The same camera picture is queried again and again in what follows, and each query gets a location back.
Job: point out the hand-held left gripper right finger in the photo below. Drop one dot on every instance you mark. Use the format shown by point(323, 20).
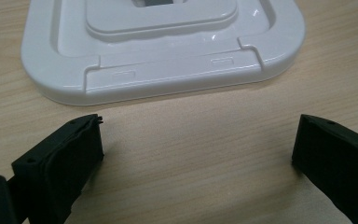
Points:
point(338, 161)

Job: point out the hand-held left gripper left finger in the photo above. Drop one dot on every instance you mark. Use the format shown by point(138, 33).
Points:
point(59, 168)

